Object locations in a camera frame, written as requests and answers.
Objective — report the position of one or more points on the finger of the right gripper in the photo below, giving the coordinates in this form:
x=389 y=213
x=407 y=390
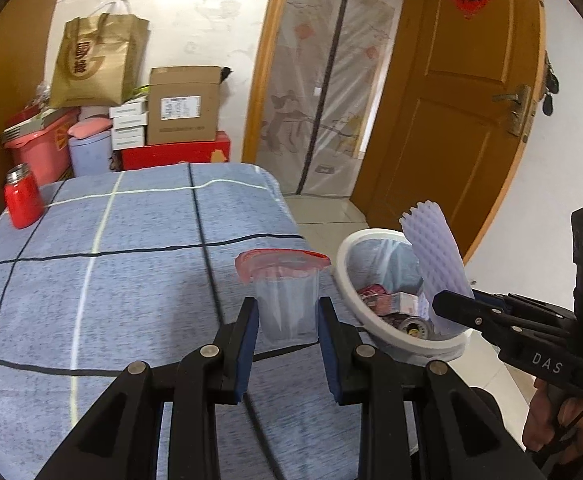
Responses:
x=486 y=313

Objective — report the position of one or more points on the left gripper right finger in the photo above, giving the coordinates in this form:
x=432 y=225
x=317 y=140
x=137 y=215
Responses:
x=417 y=422

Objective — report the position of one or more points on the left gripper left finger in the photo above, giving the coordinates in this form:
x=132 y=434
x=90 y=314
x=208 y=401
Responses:
x=118 y=437

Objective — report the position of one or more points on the red cartoon can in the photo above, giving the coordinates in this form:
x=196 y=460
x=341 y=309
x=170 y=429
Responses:
x=416 y=327

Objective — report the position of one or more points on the strawberry milk carton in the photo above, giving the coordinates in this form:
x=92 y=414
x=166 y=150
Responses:
x=396 y=303

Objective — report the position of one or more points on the red drink can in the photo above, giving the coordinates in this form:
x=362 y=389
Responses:
x=371 y=293

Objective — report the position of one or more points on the white round trash bin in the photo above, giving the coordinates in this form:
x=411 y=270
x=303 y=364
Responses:
x=385 y=257

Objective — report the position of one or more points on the right hand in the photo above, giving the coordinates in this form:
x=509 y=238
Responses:
x=539 y=430

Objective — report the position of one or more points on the wooden door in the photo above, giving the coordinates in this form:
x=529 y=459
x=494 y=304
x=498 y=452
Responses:
x=437 y=134

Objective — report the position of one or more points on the hanging black keys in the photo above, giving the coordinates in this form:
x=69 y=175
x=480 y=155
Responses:
x=551 y=88

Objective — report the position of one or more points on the red thermos bottle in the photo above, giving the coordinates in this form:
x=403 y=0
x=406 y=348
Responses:
x=22 y=196

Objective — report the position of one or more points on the red flat gift box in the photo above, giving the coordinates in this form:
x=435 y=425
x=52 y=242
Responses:
x=207 y=152

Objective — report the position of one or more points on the light blue plastic bucket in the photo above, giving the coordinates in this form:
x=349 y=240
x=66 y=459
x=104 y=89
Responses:
x=91 y=156

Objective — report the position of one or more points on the pink plastic basket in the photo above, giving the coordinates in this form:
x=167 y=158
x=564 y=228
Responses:
x=41 y=142

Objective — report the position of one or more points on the pink cushion lid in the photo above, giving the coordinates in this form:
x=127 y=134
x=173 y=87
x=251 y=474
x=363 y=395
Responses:
x=91 y=126

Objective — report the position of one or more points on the stacked white small boxes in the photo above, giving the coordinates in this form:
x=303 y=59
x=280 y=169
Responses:
x=129 y=122

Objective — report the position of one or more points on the transparent zip door curtain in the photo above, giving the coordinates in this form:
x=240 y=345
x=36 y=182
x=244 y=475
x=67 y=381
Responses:
x=330 y=62

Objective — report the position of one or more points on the brown cardboard box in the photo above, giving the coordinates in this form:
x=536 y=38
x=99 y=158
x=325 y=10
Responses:
x=183 y=104

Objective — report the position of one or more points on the gold paper gift bag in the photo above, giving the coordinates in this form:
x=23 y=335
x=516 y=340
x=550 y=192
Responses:
x=100 y=56

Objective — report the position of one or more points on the brass door handle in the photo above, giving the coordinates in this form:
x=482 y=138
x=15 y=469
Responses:
x=521 y=101

